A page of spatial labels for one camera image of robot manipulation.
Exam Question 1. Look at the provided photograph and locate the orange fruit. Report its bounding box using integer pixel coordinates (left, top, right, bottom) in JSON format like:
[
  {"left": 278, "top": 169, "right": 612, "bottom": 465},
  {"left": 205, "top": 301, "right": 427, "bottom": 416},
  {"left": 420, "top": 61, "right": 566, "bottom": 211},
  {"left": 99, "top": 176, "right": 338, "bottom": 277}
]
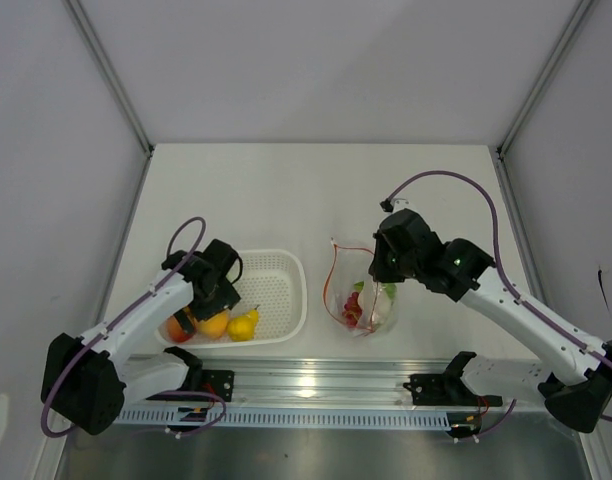
[{"left": 197, "top": 310, "right": 230, "bottom": 340}]

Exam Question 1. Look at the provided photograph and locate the white cauliflower with leaves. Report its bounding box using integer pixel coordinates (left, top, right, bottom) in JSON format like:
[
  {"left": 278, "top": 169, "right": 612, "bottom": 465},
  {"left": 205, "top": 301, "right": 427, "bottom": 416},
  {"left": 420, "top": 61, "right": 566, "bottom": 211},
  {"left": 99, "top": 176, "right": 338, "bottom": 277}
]
[{"left": 353, "top": 281, "right": 397, "bottom": 333}]

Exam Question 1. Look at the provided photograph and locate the clear zip top bag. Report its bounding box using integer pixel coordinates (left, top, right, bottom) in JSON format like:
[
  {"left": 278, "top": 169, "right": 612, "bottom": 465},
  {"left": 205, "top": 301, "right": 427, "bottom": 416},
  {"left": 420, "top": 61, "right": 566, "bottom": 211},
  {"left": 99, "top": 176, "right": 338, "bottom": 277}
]
[{"left": 322, "top": 239, "right": 399, "bottom": 337}]

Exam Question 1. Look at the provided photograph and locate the red grape bunch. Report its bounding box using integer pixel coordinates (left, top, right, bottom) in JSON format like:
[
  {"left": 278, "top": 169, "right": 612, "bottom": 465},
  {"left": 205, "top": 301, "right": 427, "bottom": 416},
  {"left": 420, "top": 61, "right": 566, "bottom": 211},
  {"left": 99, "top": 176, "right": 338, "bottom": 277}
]
[{"left": 342, "top": 291, "right": 363, "bottom": 328}]

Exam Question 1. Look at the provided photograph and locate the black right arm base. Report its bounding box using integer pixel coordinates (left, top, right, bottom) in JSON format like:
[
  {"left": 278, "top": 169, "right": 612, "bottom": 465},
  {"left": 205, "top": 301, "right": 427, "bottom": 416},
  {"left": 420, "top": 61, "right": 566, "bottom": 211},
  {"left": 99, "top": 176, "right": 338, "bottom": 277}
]
[{"left": 403, "top": 373, "right": 503, "bottom": 443}]

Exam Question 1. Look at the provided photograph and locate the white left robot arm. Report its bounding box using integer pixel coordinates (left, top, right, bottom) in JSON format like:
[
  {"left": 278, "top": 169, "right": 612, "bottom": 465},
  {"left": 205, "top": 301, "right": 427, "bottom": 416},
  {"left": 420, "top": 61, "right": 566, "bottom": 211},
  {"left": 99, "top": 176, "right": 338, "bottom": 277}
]
[{"left": 40, "top": 240, "right": 243, "bottom": 438}]

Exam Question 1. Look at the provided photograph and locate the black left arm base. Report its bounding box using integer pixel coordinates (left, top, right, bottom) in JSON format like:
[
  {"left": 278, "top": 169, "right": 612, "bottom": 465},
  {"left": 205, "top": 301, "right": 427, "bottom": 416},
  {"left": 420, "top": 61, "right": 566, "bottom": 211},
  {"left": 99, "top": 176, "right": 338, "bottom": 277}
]
[{"left": 144, "top": 369, "right": 236, "bottom": 431}]

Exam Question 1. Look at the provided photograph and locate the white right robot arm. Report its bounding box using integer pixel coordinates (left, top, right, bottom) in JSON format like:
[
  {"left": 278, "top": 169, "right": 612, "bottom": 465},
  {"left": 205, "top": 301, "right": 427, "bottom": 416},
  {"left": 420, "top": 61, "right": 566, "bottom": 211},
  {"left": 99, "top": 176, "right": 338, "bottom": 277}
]
[{"left": 369, "top": 203, "right": 612, "bottom": 433}]

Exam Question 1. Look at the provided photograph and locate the red peach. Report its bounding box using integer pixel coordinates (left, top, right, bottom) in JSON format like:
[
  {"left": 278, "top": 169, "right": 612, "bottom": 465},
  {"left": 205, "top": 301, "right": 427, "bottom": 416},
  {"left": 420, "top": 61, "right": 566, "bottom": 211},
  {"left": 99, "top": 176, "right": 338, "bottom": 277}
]
[{"left": 166, "top": 316, "right": 196, "bottom": 343}]

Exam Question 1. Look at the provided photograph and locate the yellow lemon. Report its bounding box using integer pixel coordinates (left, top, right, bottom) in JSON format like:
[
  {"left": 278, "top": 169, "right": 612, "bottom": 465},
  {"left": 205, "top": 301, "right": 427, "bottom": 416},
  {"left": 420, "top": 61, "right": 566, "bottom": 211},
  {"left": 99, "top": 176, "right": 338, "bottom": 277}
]
[{"left": 227, "top": 316, "right": 257, "bottom": 342}]

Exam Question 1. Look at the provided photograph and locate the white perforated plastic basket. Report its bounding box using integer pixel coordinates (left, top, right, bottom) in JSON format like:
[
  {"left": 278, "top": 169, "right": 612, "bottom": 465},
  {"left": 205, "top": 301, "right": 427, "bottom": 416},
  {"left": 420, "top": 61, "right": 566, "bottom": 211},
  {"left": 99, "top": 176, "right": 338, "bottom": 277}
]
[{"left": 181, "top": 249, "right": 307, "bottom": 350}]

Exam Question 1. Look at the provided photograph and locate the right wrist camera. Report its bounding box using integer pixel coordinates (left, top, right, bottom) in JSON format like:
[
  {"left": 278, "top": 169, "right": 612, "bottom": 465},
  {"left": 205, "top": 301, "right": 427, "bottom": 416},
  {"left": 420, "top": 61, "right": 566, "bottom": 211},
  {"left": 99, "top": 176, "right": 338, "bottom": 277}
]
[{"left": 380, "top": 198, "right": 409, "bottom": 214}]

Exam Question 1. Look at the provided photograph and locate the aluminium rail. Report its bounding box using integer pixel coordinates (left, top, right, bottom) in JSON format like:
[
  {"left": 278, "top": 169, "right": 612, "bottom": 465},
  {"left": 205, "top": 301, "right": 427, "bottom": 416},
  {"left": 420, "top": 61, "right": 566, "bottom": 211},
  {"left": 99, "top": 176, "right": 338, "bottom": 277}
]
[{"left": 53, "top": 357, "right": 487, "bottom": 404}]

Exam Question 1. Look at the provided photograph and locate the slotted cable duct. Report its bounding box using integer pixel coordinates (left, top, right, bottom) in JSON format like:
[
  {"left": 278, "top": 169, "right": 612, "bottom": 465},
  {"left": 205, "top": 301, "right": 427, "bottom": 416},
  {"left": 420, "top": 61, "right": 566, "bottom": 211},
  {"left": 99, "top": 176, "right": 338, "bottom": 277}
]
[{"left": 114, "top": 405, "right": 451, "bottom": 431}]

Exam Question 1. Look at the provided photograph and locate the left aluminium frame post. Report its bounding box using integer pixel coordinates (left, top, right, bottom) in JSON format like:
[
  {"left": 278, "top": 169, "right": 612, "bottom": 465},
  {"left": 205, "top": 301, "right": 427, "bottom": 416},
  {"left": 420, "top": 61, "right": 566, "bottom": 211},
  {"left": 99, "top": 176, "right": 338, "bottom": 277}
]
[{"left": 62, "top": 0, "right": 154, "bottom": 157}]

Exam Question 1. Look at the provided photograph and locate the aluminium frame post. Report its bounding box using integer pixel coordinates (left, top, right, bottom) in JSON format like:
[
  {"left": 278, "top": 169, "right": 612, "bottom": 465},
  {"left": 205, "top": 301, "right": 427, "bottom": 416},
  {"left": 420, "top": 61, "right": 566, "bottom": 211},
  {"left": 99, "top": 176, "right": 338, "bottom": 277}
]
[
  {"left": 62, "top": 0, "right": 154, "bottom": 157},
  {"left": 496, "top": 0, "right": 599, "bottom": 161}
]

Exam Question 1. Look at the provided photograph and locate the right aluminium frame post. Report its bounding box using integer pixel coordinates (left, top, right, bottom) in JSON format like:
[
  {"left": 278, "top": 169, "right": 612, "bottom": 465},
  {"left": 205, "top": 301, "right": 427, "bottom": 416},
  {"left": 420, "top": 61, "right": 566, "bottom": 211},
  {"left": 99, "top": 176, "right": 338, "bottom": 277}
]
[{"left": 496, "top": 0, "right": 599, "bottom": 161}]

